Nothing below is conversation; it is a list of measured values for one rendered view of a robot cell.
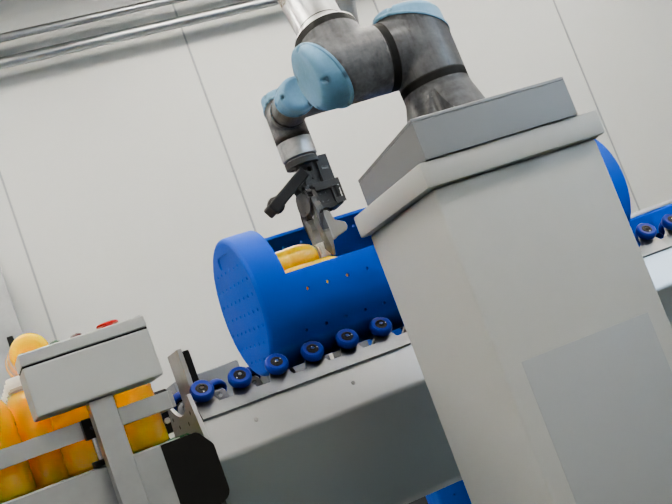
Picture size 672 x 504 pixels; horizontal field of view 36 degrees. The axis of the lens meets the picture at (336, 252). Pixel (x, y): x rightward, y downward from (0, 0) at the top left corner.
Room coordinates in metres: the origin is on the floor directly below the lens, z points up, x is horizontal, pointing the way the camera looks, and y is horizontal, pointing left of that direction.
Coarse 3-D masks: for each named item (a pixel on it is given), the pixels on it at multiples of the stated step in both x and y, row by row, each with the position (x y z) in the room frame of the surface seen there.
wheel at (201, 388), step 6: (192, 384) 1.88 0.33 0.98; (198, 384) 1.88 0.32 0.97; (204, 384) 1.88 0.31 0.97; (210, 384) 1.88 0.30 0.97; (192, 390) 1.87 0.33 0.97; (198, 390) 1.87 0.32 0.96; (204, 390) 1.87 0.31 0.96; (210, 390) 1.87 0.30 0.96; (192, 396) 1.86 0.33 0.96; (198, 396) 1.86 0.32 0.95; (204, 396) 1.86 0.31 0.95; (210, 396) 1.87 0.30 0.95
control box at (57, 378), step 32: (128, 320) 1.61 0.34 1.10; (32, 352) 1.55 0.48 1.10; (64, 352) 1.57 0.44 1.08; (96, 352) 1.59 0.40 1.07; (128, 352) 1.60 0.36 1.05; (32, 384) 1.55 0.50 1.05; (64, 384) 1.56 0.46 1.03; (96, 384) 1.58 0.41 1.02; (128, 384) 1.60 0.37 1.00; (32, 416) 1.62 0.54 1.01
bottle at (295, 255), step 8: (288, 248) 2.06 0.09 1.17; (296, 248) 2.06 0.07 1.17; (304, 248) 2.06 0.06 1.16; (312, 248) 2.07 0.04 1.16; (280, 256) 2.04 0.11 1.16; (288, 256) 2.05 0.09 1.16; (296, 256) 2.05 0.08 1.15; (304, 256) 2.05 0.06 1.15; (312, 256) 2.06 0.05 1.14; (320, 256) 2.09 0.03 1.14; (288, 264) 2.04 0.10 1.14; (296, 264) 2.05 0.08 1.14
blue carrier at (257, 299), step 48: (624, 192) 2.23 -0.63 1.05; (240, 240) 1.96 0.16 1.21; (288, 240) 2.16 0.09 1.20; (336, 240) 2.24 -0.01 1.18; (240, 288) 1.98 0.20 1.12; (288, 288) 1.92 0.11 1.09; (336, 288) 1.96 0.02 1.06; (384, 288) 2.01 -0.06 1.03; (240, 336) 2.09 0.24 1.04; (288, 336) 1.94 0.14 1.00
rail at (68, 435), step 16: (144, 400) 1.73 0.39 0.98; (160, 400) 1.74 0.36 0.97; (128, 416) 1.72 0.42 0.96; (144, 416) 1.73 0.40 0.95; (64, 432) 1.68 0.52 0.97; (80, 432) 1.69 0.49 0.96; (16, 448) 1.65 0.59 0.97; (32, 448) 1.66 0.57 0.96; (48, 448) 1.67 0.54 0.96; (0, 464) 1.64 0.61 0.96
